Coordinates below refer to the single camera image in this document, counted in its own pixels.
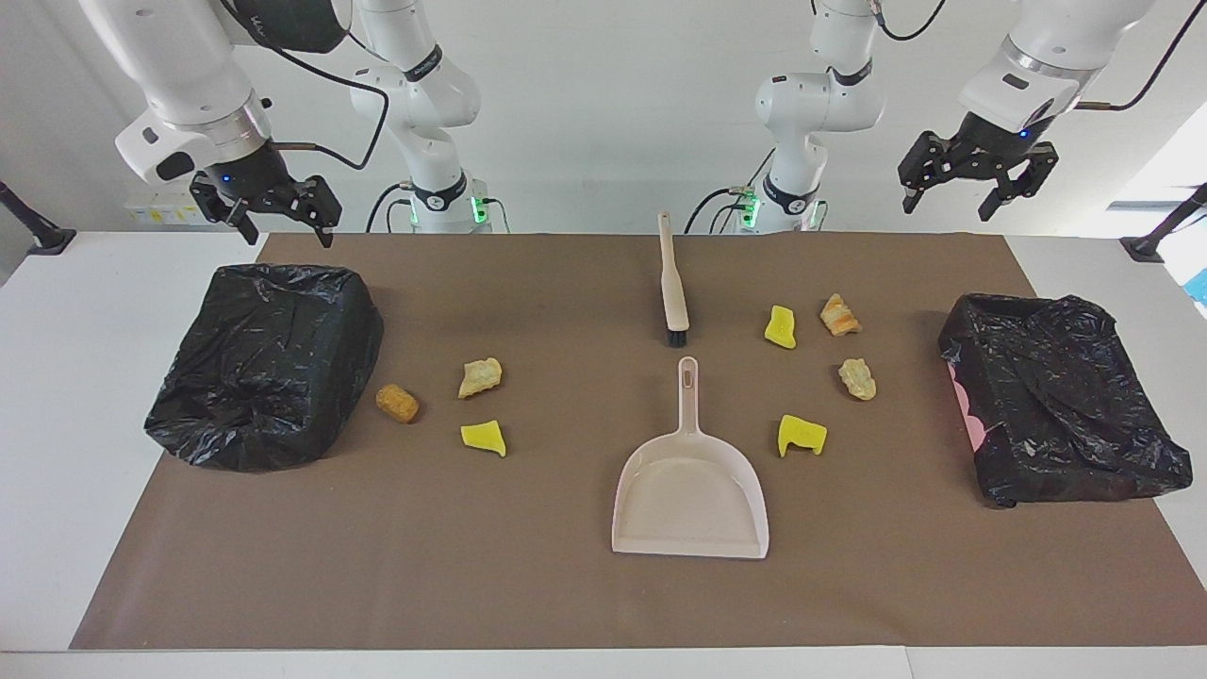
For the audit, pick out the orange bread-like trash piece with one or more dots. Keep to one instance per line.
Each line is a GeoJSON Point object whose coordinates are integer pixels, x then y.
{"type": "Point", "coordinates": [838, 317]}

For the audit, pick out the beige plastic dustpan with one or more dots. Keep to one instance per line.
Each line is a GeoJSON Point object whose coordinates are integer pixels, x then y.
{"type": "Point", "coordinates": [688, 500]}

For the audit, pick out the black stand foot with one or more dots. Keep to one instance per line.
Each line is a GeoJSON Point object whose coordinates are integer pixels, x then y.
{"type": "Point", "coordinates": [47, 240]}
{"type": "Point", "coordinates": [1146, 248]}

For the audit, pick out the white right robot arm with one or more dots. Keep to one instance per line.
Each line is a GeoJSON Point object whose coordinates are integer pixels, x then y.
{"type": "Point", "coordinates": [189, 75]}

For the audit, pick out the white wall socket box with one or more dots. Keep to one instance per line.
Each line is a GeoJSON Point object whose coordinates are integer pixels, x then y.
{"type": "Point", "coordinates": [151, 212]}

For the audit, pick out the pale yellow sponge scrap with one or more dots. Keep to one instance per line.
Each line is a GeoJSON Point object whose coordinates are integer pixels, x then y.
{"type": "Point", "coordinates": [481, 377]}

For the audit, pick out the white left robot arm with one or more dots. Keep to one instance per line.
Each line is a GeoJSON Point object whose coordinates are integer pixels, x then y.
{"type": "Point", "coordinates": [820, 99]}

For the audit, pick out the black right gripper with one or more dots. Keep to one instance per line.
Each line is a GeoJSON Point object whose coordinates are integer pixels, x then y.
{"type": "Point", "coordinates": [250, 174]}

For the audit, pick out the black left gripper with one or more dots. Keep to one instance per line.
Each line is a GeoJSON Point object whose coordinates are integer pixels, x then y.
{"type": "Point", "coordinates": [990, 146]}

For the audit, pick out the notched yellow sponge piece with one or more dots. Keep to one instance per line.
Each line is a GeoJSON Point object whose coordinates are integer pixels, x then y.
{"type": "Point", "coordinates": [800, 434]}

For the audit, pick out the beige hand brush black bristles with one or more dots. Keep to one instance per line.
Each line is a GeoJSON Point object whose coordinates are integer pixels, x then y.
{"type": "Point", "coordinates": [672, 292]}

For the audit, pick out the brown cork-like trash piece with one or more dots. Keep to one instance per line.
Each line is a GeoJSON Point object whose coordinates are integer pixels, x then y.
{"type": "Point", "coordinates": [397, 404]}

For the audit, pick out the pink bin with black bag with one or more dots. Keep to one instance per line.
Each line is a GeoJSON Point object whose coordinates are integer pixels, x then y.
{"type": "Point", "coordinates": [1066, 405]}

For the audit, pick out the blue object at table edge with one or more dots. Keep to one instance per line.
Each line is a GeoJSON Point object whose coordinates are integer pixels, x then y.
{"type": "Point", "coordinates": [1199, 286]}

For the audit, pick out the pale beige sponge chunk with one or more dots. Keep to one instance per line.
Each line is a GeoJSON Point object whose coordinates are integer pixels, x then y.
{"type": "Point", "coordinates": [858, 379]}

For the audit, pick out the tall bin with black bag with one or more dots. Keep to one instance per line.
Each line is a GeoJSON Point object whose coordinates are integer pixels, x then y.
{"type": "Point", "coordinates": [264, 368]}

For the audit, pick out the brown paper table mat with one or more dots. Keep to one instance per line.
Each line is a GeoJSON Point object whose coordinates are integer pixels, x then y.
{"type": "Point", "coordinates": [566, 585]}

